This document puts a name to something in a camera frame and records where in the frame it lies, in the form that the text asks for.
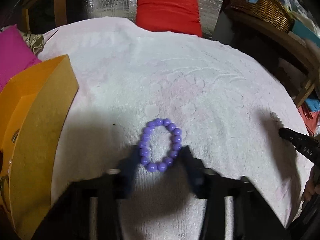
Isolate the purple bead bracelet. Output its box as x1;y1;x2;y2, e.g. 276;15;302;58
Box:
139;117;183;172

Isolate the right hand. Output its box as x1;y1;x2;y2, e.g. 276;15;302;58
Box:
301;168;320;202

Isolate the wooden shelf table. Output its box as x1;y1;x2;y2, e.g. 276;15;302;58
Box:
225;8;319;107

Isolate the orange cardboard tray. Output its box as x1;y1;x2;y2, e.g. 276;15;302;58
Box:
1;55;79;239

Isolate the wicker basket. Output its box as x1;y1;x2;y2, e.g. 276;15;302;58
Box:
229;0;294;33

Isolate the magenta cushion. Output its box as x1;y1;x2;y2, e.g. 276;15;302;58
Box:
0;25;41;91

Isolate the red cushion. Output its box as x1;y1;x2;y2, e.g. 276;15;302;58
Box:
135;0;202;37

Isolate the wooden cabinet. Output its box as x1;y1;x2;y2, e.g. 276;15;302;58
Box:
19;0;85;33

